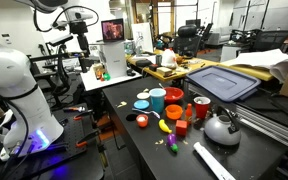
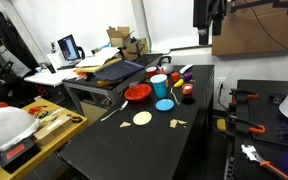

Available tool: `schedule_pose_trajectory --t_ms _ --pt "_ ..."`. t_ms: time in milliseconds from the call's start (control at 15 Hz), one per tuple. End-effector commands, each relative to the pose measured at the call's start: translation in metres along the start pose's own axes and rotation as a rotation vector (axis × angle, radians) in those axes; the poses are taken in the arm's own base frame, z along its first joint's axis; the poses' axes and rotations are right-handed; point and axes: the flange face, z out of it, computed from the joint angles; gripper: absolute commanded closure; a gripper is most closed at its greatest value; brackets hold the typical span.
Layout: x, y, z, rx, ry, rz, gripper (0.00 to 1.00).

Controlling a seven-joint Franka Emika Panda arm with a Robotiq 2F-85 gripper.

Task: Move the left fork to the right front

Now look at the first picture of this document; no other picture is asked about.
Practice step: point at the white wall thermostat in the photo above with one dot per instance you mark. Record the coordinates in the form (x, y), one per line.
(6, 38)

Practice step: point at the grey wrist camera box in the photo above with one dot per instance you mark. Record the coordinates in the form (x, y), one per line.
(59, 24)

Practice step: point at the red plastic cup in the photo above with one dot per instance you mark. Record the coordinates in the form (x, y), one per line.
(202, 106)

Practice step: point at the aluminium frame rail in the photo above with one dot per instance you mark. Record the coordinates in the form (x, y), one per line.
(270, 123)

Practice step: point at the yellow toy banana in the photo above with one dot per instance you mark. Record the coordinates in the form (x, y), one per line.
(164, 126)

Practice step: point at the white monitor stand box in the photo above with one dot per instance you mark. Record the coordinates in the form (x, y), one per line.
(115, 60)

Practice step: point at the orange plastic bowl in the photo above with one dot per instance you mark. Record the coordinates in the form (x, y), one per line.
(174, 111)

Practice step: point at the cream round plate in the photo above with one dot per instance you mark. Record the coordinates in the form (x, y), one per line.
(143, 95)

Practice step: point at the black round disc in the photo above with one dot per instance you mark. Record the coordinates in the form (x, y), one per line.
(131, 117)

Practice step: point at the white flat bar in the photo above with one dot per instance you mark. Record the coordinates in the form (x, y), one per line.
(214, 163)

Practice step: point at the light blue plastic cup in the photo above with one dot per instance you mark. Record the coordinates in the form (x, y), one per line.
(157, 100)

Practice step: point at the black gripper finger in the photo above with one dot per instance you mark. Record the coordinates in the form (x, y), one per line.
(86, 43)
(81, 43)

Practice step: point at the black armrest chair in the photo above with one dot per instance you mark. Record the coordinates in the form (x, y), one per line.
(59, 40)

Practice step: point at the red toy cube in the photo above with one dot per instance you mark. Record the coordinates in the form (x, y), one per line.
(181, 128)

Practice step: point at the triangular tan paper scrap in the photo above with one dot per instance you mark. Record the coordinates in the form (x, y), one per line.
(146, 90)

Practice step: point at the blue plastic plate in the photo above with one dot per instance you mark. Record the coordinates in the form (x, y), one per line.
(141, 104)

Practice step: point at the black device with red panel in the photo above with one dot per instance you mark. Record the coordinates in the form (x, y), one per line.
(153, 67)

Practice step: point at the small orange cup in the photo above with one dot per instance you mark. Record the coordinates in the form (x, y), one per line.
(142, 120)

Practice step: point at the stack of white papers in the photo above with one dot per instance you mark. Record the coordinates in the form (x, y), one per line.
(267, 60)

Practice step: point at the silver metal fork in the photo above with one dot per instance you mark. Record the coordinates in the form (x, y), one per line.
(155, 115)
(161, 86)

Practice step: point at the tan flat box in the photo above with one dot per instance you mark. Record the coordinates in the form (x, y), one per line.
(164, 71)

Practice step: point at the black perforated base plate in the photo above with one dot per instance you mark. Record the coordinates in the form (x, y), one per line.
(70, 160)

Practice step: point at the small tan paper crumb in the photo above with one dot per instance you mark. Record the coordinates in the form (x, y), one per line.
(185, 142)
(159, 142)

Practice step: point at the red plastic bowl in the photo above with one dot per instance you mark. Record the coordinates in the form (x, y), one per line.
(174, 95)

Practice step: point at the dark blue bin lid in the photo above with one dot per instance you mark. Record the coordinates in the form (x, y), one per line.
(222, 82)

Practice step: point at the black mesh office chair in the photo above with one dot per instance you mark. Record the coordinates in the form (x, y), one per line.
(270, 40)

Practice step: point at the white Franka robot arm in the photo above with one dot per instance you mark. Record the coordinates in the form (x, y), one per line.
(10, 73)

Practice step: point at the white sketch board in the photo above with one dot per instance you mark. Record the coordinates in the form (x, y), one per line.
(142, 36)

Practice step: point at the crumpled tan paper scrap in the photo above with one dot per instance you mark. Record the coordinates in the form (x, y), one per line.
(121, 104)

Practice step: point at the purple toy eggplant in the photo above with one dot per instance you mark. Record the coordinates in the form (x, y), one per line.
(171, 140)

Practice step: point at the small monitor screen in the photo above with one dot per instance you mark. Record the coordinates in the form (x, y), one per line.
(112, 30)

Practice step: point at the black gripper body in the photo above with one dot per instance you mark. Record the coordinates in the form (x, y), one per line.
(79, 27)

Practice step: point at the yellow wooden table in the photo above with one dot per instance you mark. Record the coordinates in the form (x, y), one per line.
(214, 64)

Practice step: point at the orange toy bottle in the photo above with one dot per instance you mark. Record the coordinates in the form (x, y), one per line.
(188, 115)

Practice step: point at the green toy ball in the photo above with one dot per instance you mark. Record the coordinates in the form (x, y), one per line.
(107, 76)

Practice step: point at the white side table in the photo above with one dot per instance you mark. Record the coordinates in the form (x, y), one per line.
(95, 84)

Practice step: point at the black office chair with headrest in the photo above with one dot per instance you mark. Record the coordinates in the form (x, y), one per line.
(187, 40)

